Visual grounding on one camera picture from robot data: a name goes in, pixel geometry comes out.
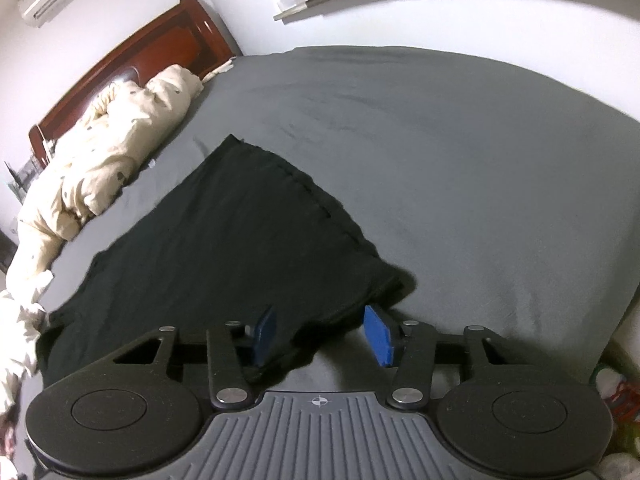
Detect black garment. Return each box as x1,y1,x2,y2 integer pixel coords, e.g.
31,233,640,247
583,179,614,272
37,136,404,385

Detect grey bed sheet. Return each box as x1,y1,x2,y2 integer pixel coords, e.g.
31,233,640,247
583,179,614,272
43,47,639,389

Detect white garment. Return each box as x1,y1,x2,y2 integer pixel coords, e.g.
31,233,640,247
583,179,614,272
1,270,53,479

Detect beige patterned duvet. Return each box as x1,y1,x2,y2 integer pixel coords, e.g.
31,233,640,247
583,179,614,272
6,64,204,287

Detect colourful items on windowsill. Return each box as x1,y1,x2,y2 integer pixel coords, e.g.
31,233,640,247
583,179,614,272
591,363,639,479

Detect dark red wooden headboard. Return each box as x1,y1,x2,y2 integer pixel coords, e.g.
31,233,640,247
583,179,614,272
28,0,233,168

